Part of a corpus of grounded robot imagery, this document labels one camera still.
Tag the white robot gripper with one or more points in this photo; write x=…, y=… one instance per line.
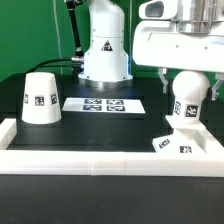
x=157, y=43

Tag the white lamp bulb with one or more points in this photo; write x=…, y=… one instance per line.
x=190, y=89

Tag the white lamp base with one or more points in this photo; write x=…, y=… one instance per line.
x=180, y=141

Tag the white lamp shade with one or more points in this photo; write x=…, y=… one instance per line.
x=40, y=102

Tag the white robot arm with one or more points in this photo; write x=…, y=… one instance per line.
x=106, y=61

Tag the white marker tag sheet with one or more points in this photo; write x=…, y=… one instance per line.
x=99, y=105

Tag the white U-shaped fence frame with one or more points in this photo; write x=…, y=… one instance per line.
x=103, y=163

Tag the black camera stand pole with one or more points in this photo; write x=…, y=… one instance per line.
x=71, y=4

